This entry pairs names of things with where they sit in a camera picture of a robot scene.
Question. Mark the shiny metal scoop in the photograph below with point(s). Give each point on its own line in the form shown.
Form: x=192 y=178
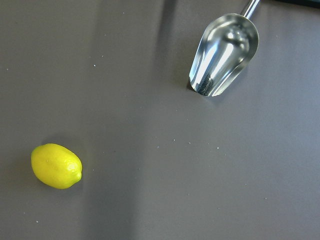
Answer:
x=226 y=47

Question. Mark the yellow lemon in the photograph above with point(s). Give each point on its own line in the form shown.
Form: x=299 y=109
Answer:
x=56 y=166

